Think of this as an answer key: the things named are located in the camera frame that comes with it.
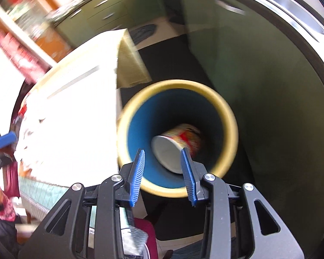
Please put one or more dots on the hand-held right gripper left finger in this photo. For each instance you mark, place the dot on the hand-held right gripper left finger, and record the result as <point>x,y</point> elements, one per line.
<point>139,178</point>

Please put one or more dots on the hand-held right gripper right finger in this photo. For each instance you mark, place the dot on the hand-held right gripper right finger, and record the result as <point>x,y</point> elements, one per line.
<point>187,178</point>

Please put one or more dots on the printed paper noodle cup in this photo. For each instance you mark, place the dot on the printed paper noodle cup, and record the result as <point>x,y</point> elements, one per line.
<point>167,151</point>

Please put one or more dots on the blue bin with yellow rim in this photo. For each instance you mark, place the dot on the blue bin with yellow rim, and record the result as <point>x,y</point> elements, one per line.
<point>151,118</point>

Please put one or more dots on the person's pink patterned clothing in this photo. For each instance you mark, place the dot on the person's pink patterned clothing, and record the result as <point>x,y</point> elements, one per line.
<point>2,205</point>

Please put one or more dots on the maroon cloth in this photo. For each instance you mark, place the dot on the maroon cloth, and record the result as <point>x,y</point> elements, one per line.
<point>148,237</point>

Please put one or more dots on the shiny plastic wrapper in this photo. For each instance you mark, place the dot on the shiny plastic wrapper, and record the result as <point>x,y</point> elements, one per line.
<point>135,240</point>

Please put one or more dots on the patterned beige and teal tablecloth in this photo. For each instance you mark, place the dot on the patterned beige and teal tablecloth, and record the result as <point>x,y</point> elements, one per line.
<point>70,113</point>

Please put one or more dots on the red checked apron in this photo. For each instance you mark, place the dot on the red checked apron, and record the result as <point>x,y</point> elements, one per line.
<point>19,54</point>

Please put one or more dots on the dark patterned floor mat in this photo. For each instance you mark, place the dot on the dark patterned floor mat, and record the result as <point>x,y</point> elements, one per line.
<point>144,32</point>

